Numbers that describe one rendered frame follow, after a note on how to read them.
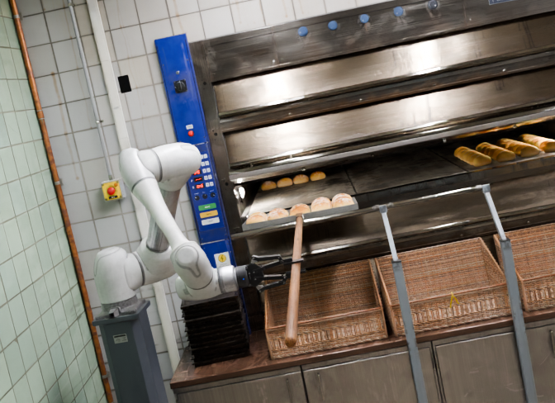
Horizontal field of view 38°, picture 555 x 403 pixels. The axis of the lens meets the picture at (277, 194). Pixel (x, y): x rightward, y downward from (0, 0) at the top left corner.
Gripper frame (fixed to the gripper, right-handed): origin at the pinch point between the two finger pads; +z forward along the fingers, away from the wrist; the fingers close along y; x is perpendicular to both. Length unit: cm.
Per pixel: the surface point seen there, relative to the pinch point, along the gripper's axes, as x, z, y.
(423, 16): -139, 78, -80
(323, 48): -139, 27, -75
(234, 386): -82, -43, 69
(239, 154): -136, -25, -31
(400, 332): -87, 36, 59
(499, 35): -139, 113, -63
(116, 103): -134, -80, -68
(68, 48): -136, -98, -100
